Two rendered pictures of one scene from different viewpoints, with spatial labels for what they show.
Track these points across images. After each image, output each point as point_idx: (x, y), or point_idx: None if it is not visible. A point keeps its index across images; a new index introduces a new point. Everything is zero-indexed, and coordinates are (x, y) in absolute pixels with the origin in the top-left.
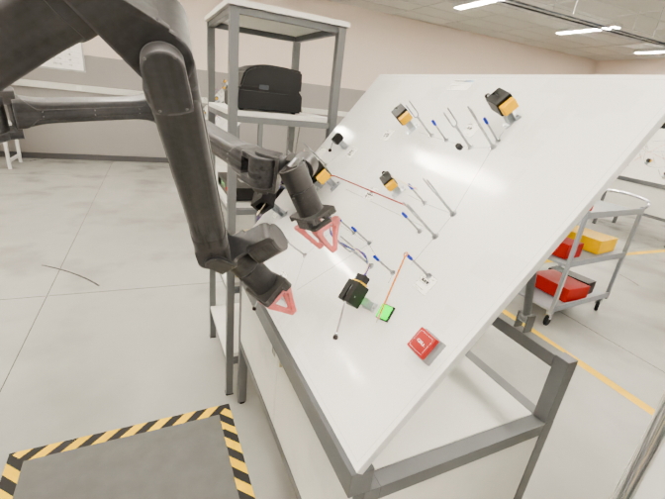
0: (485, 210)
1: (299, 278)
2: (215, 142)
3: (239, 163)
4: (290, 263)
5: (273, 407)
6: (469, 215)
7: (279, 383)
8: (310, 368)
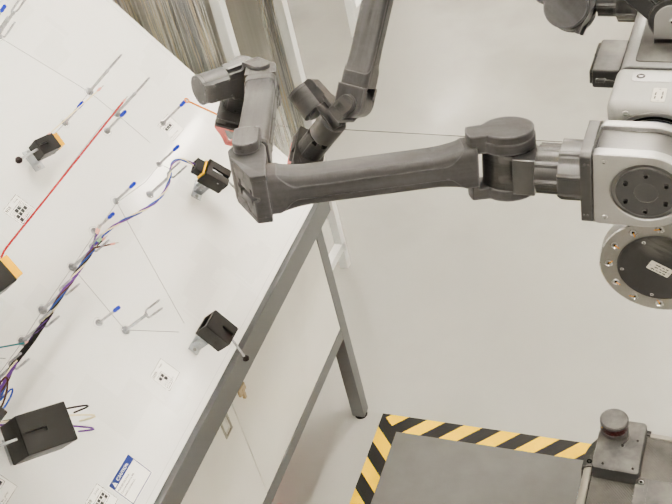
0: (91, 60)
1: (166, 326)
2: (273, 103)
3: (277, 89)
4: (139, 362)
5: (258, 476)
6: (94, 76)
7: (250, 422)
8: (270, 260)
